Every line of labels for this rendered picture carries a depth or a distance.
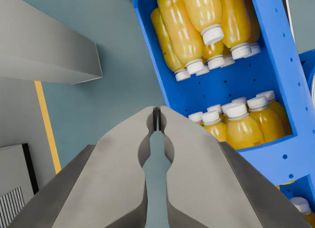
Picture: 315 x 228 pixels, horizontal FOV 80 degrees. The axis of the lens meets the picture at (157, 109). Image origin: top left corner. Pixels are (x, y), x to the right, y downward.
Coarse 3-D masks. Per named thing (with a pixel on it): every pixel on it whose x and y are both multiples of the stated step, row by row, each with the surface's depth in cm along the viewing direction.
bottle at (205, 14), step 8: (184, 0) 38; (192, 0) 36; (200, 0) 35; (208, 0) 35; (216, 0) 35; (192, 8) 36; (200, 8) 35; (208, 8) 35; (216, 8) 35; (192, 16) 37; (200, 16) 36; (208, 16) 36; (216, 16) 36; (192, 24) 39; (200, 24) 37; (208, 24) 36; (216, 24) 36
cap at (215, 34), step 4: (216, 28) 36; (220, 28) 37; (208, 32) 37; (212, 32) 36; (216, 32) 36; (220, 32) 36; (204, 36) 38; (208, 36) 37; (212, 36) 36; (216, 36) 36; (220, 36) 37; (204, 40) 38; (208, 40) 37; (212, 40) 38; (216, 40) 39; (208, 44) 39
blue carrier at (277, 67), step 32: (256, 0) 29; (288, 32) 32; (160, 64) 49; (256, 64) 50; (288, 64) 31; (192, 96) 56; (224, 96) 57; (288, 96) 30; (256, 160) 30; (288, 160) 30; (288, 192) 53
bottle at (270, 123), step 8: (256, 112) 41; (264, 112) 40; (272, 112) 40; (256, 120) 40; (264, 120) 39; (272, 120) 39; (280, 120) 40; (264, 128) 39; (272, 128) 39; (280, 128) 39; (264, 136) 39; (272, 136) 39; (280, 136) 39; (280, 184) 40
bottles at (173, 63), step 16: (160, 16) 47; (256, 16) 43; (160, 32) 47; (256, 32) 43; (160, 48) 50; (208, 48) 44; (224, 48) 49; (256, 48) 44; (176, 64) 48; (208, 64) 47; (224, 64) 46; (176, 80) 50; (256, 96) 47; (272, 96) 45; (224, 112) 47; (288, 128) 44; (304, 208) 45
